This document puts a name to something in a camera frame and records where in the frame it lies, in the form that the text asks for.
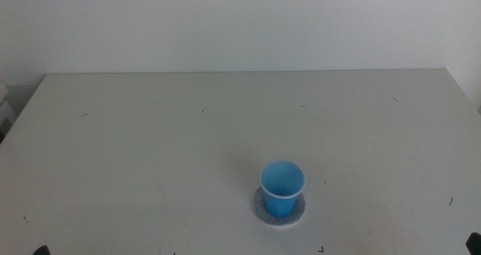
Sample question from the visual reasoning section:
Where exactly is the blue plastic cup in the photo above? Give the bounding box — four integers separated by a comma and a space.
259, 159, 307, 218

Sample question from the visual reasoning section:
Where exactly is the round grey cup mat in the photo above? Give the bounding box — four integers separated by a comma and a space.
252, 186, 306, 229

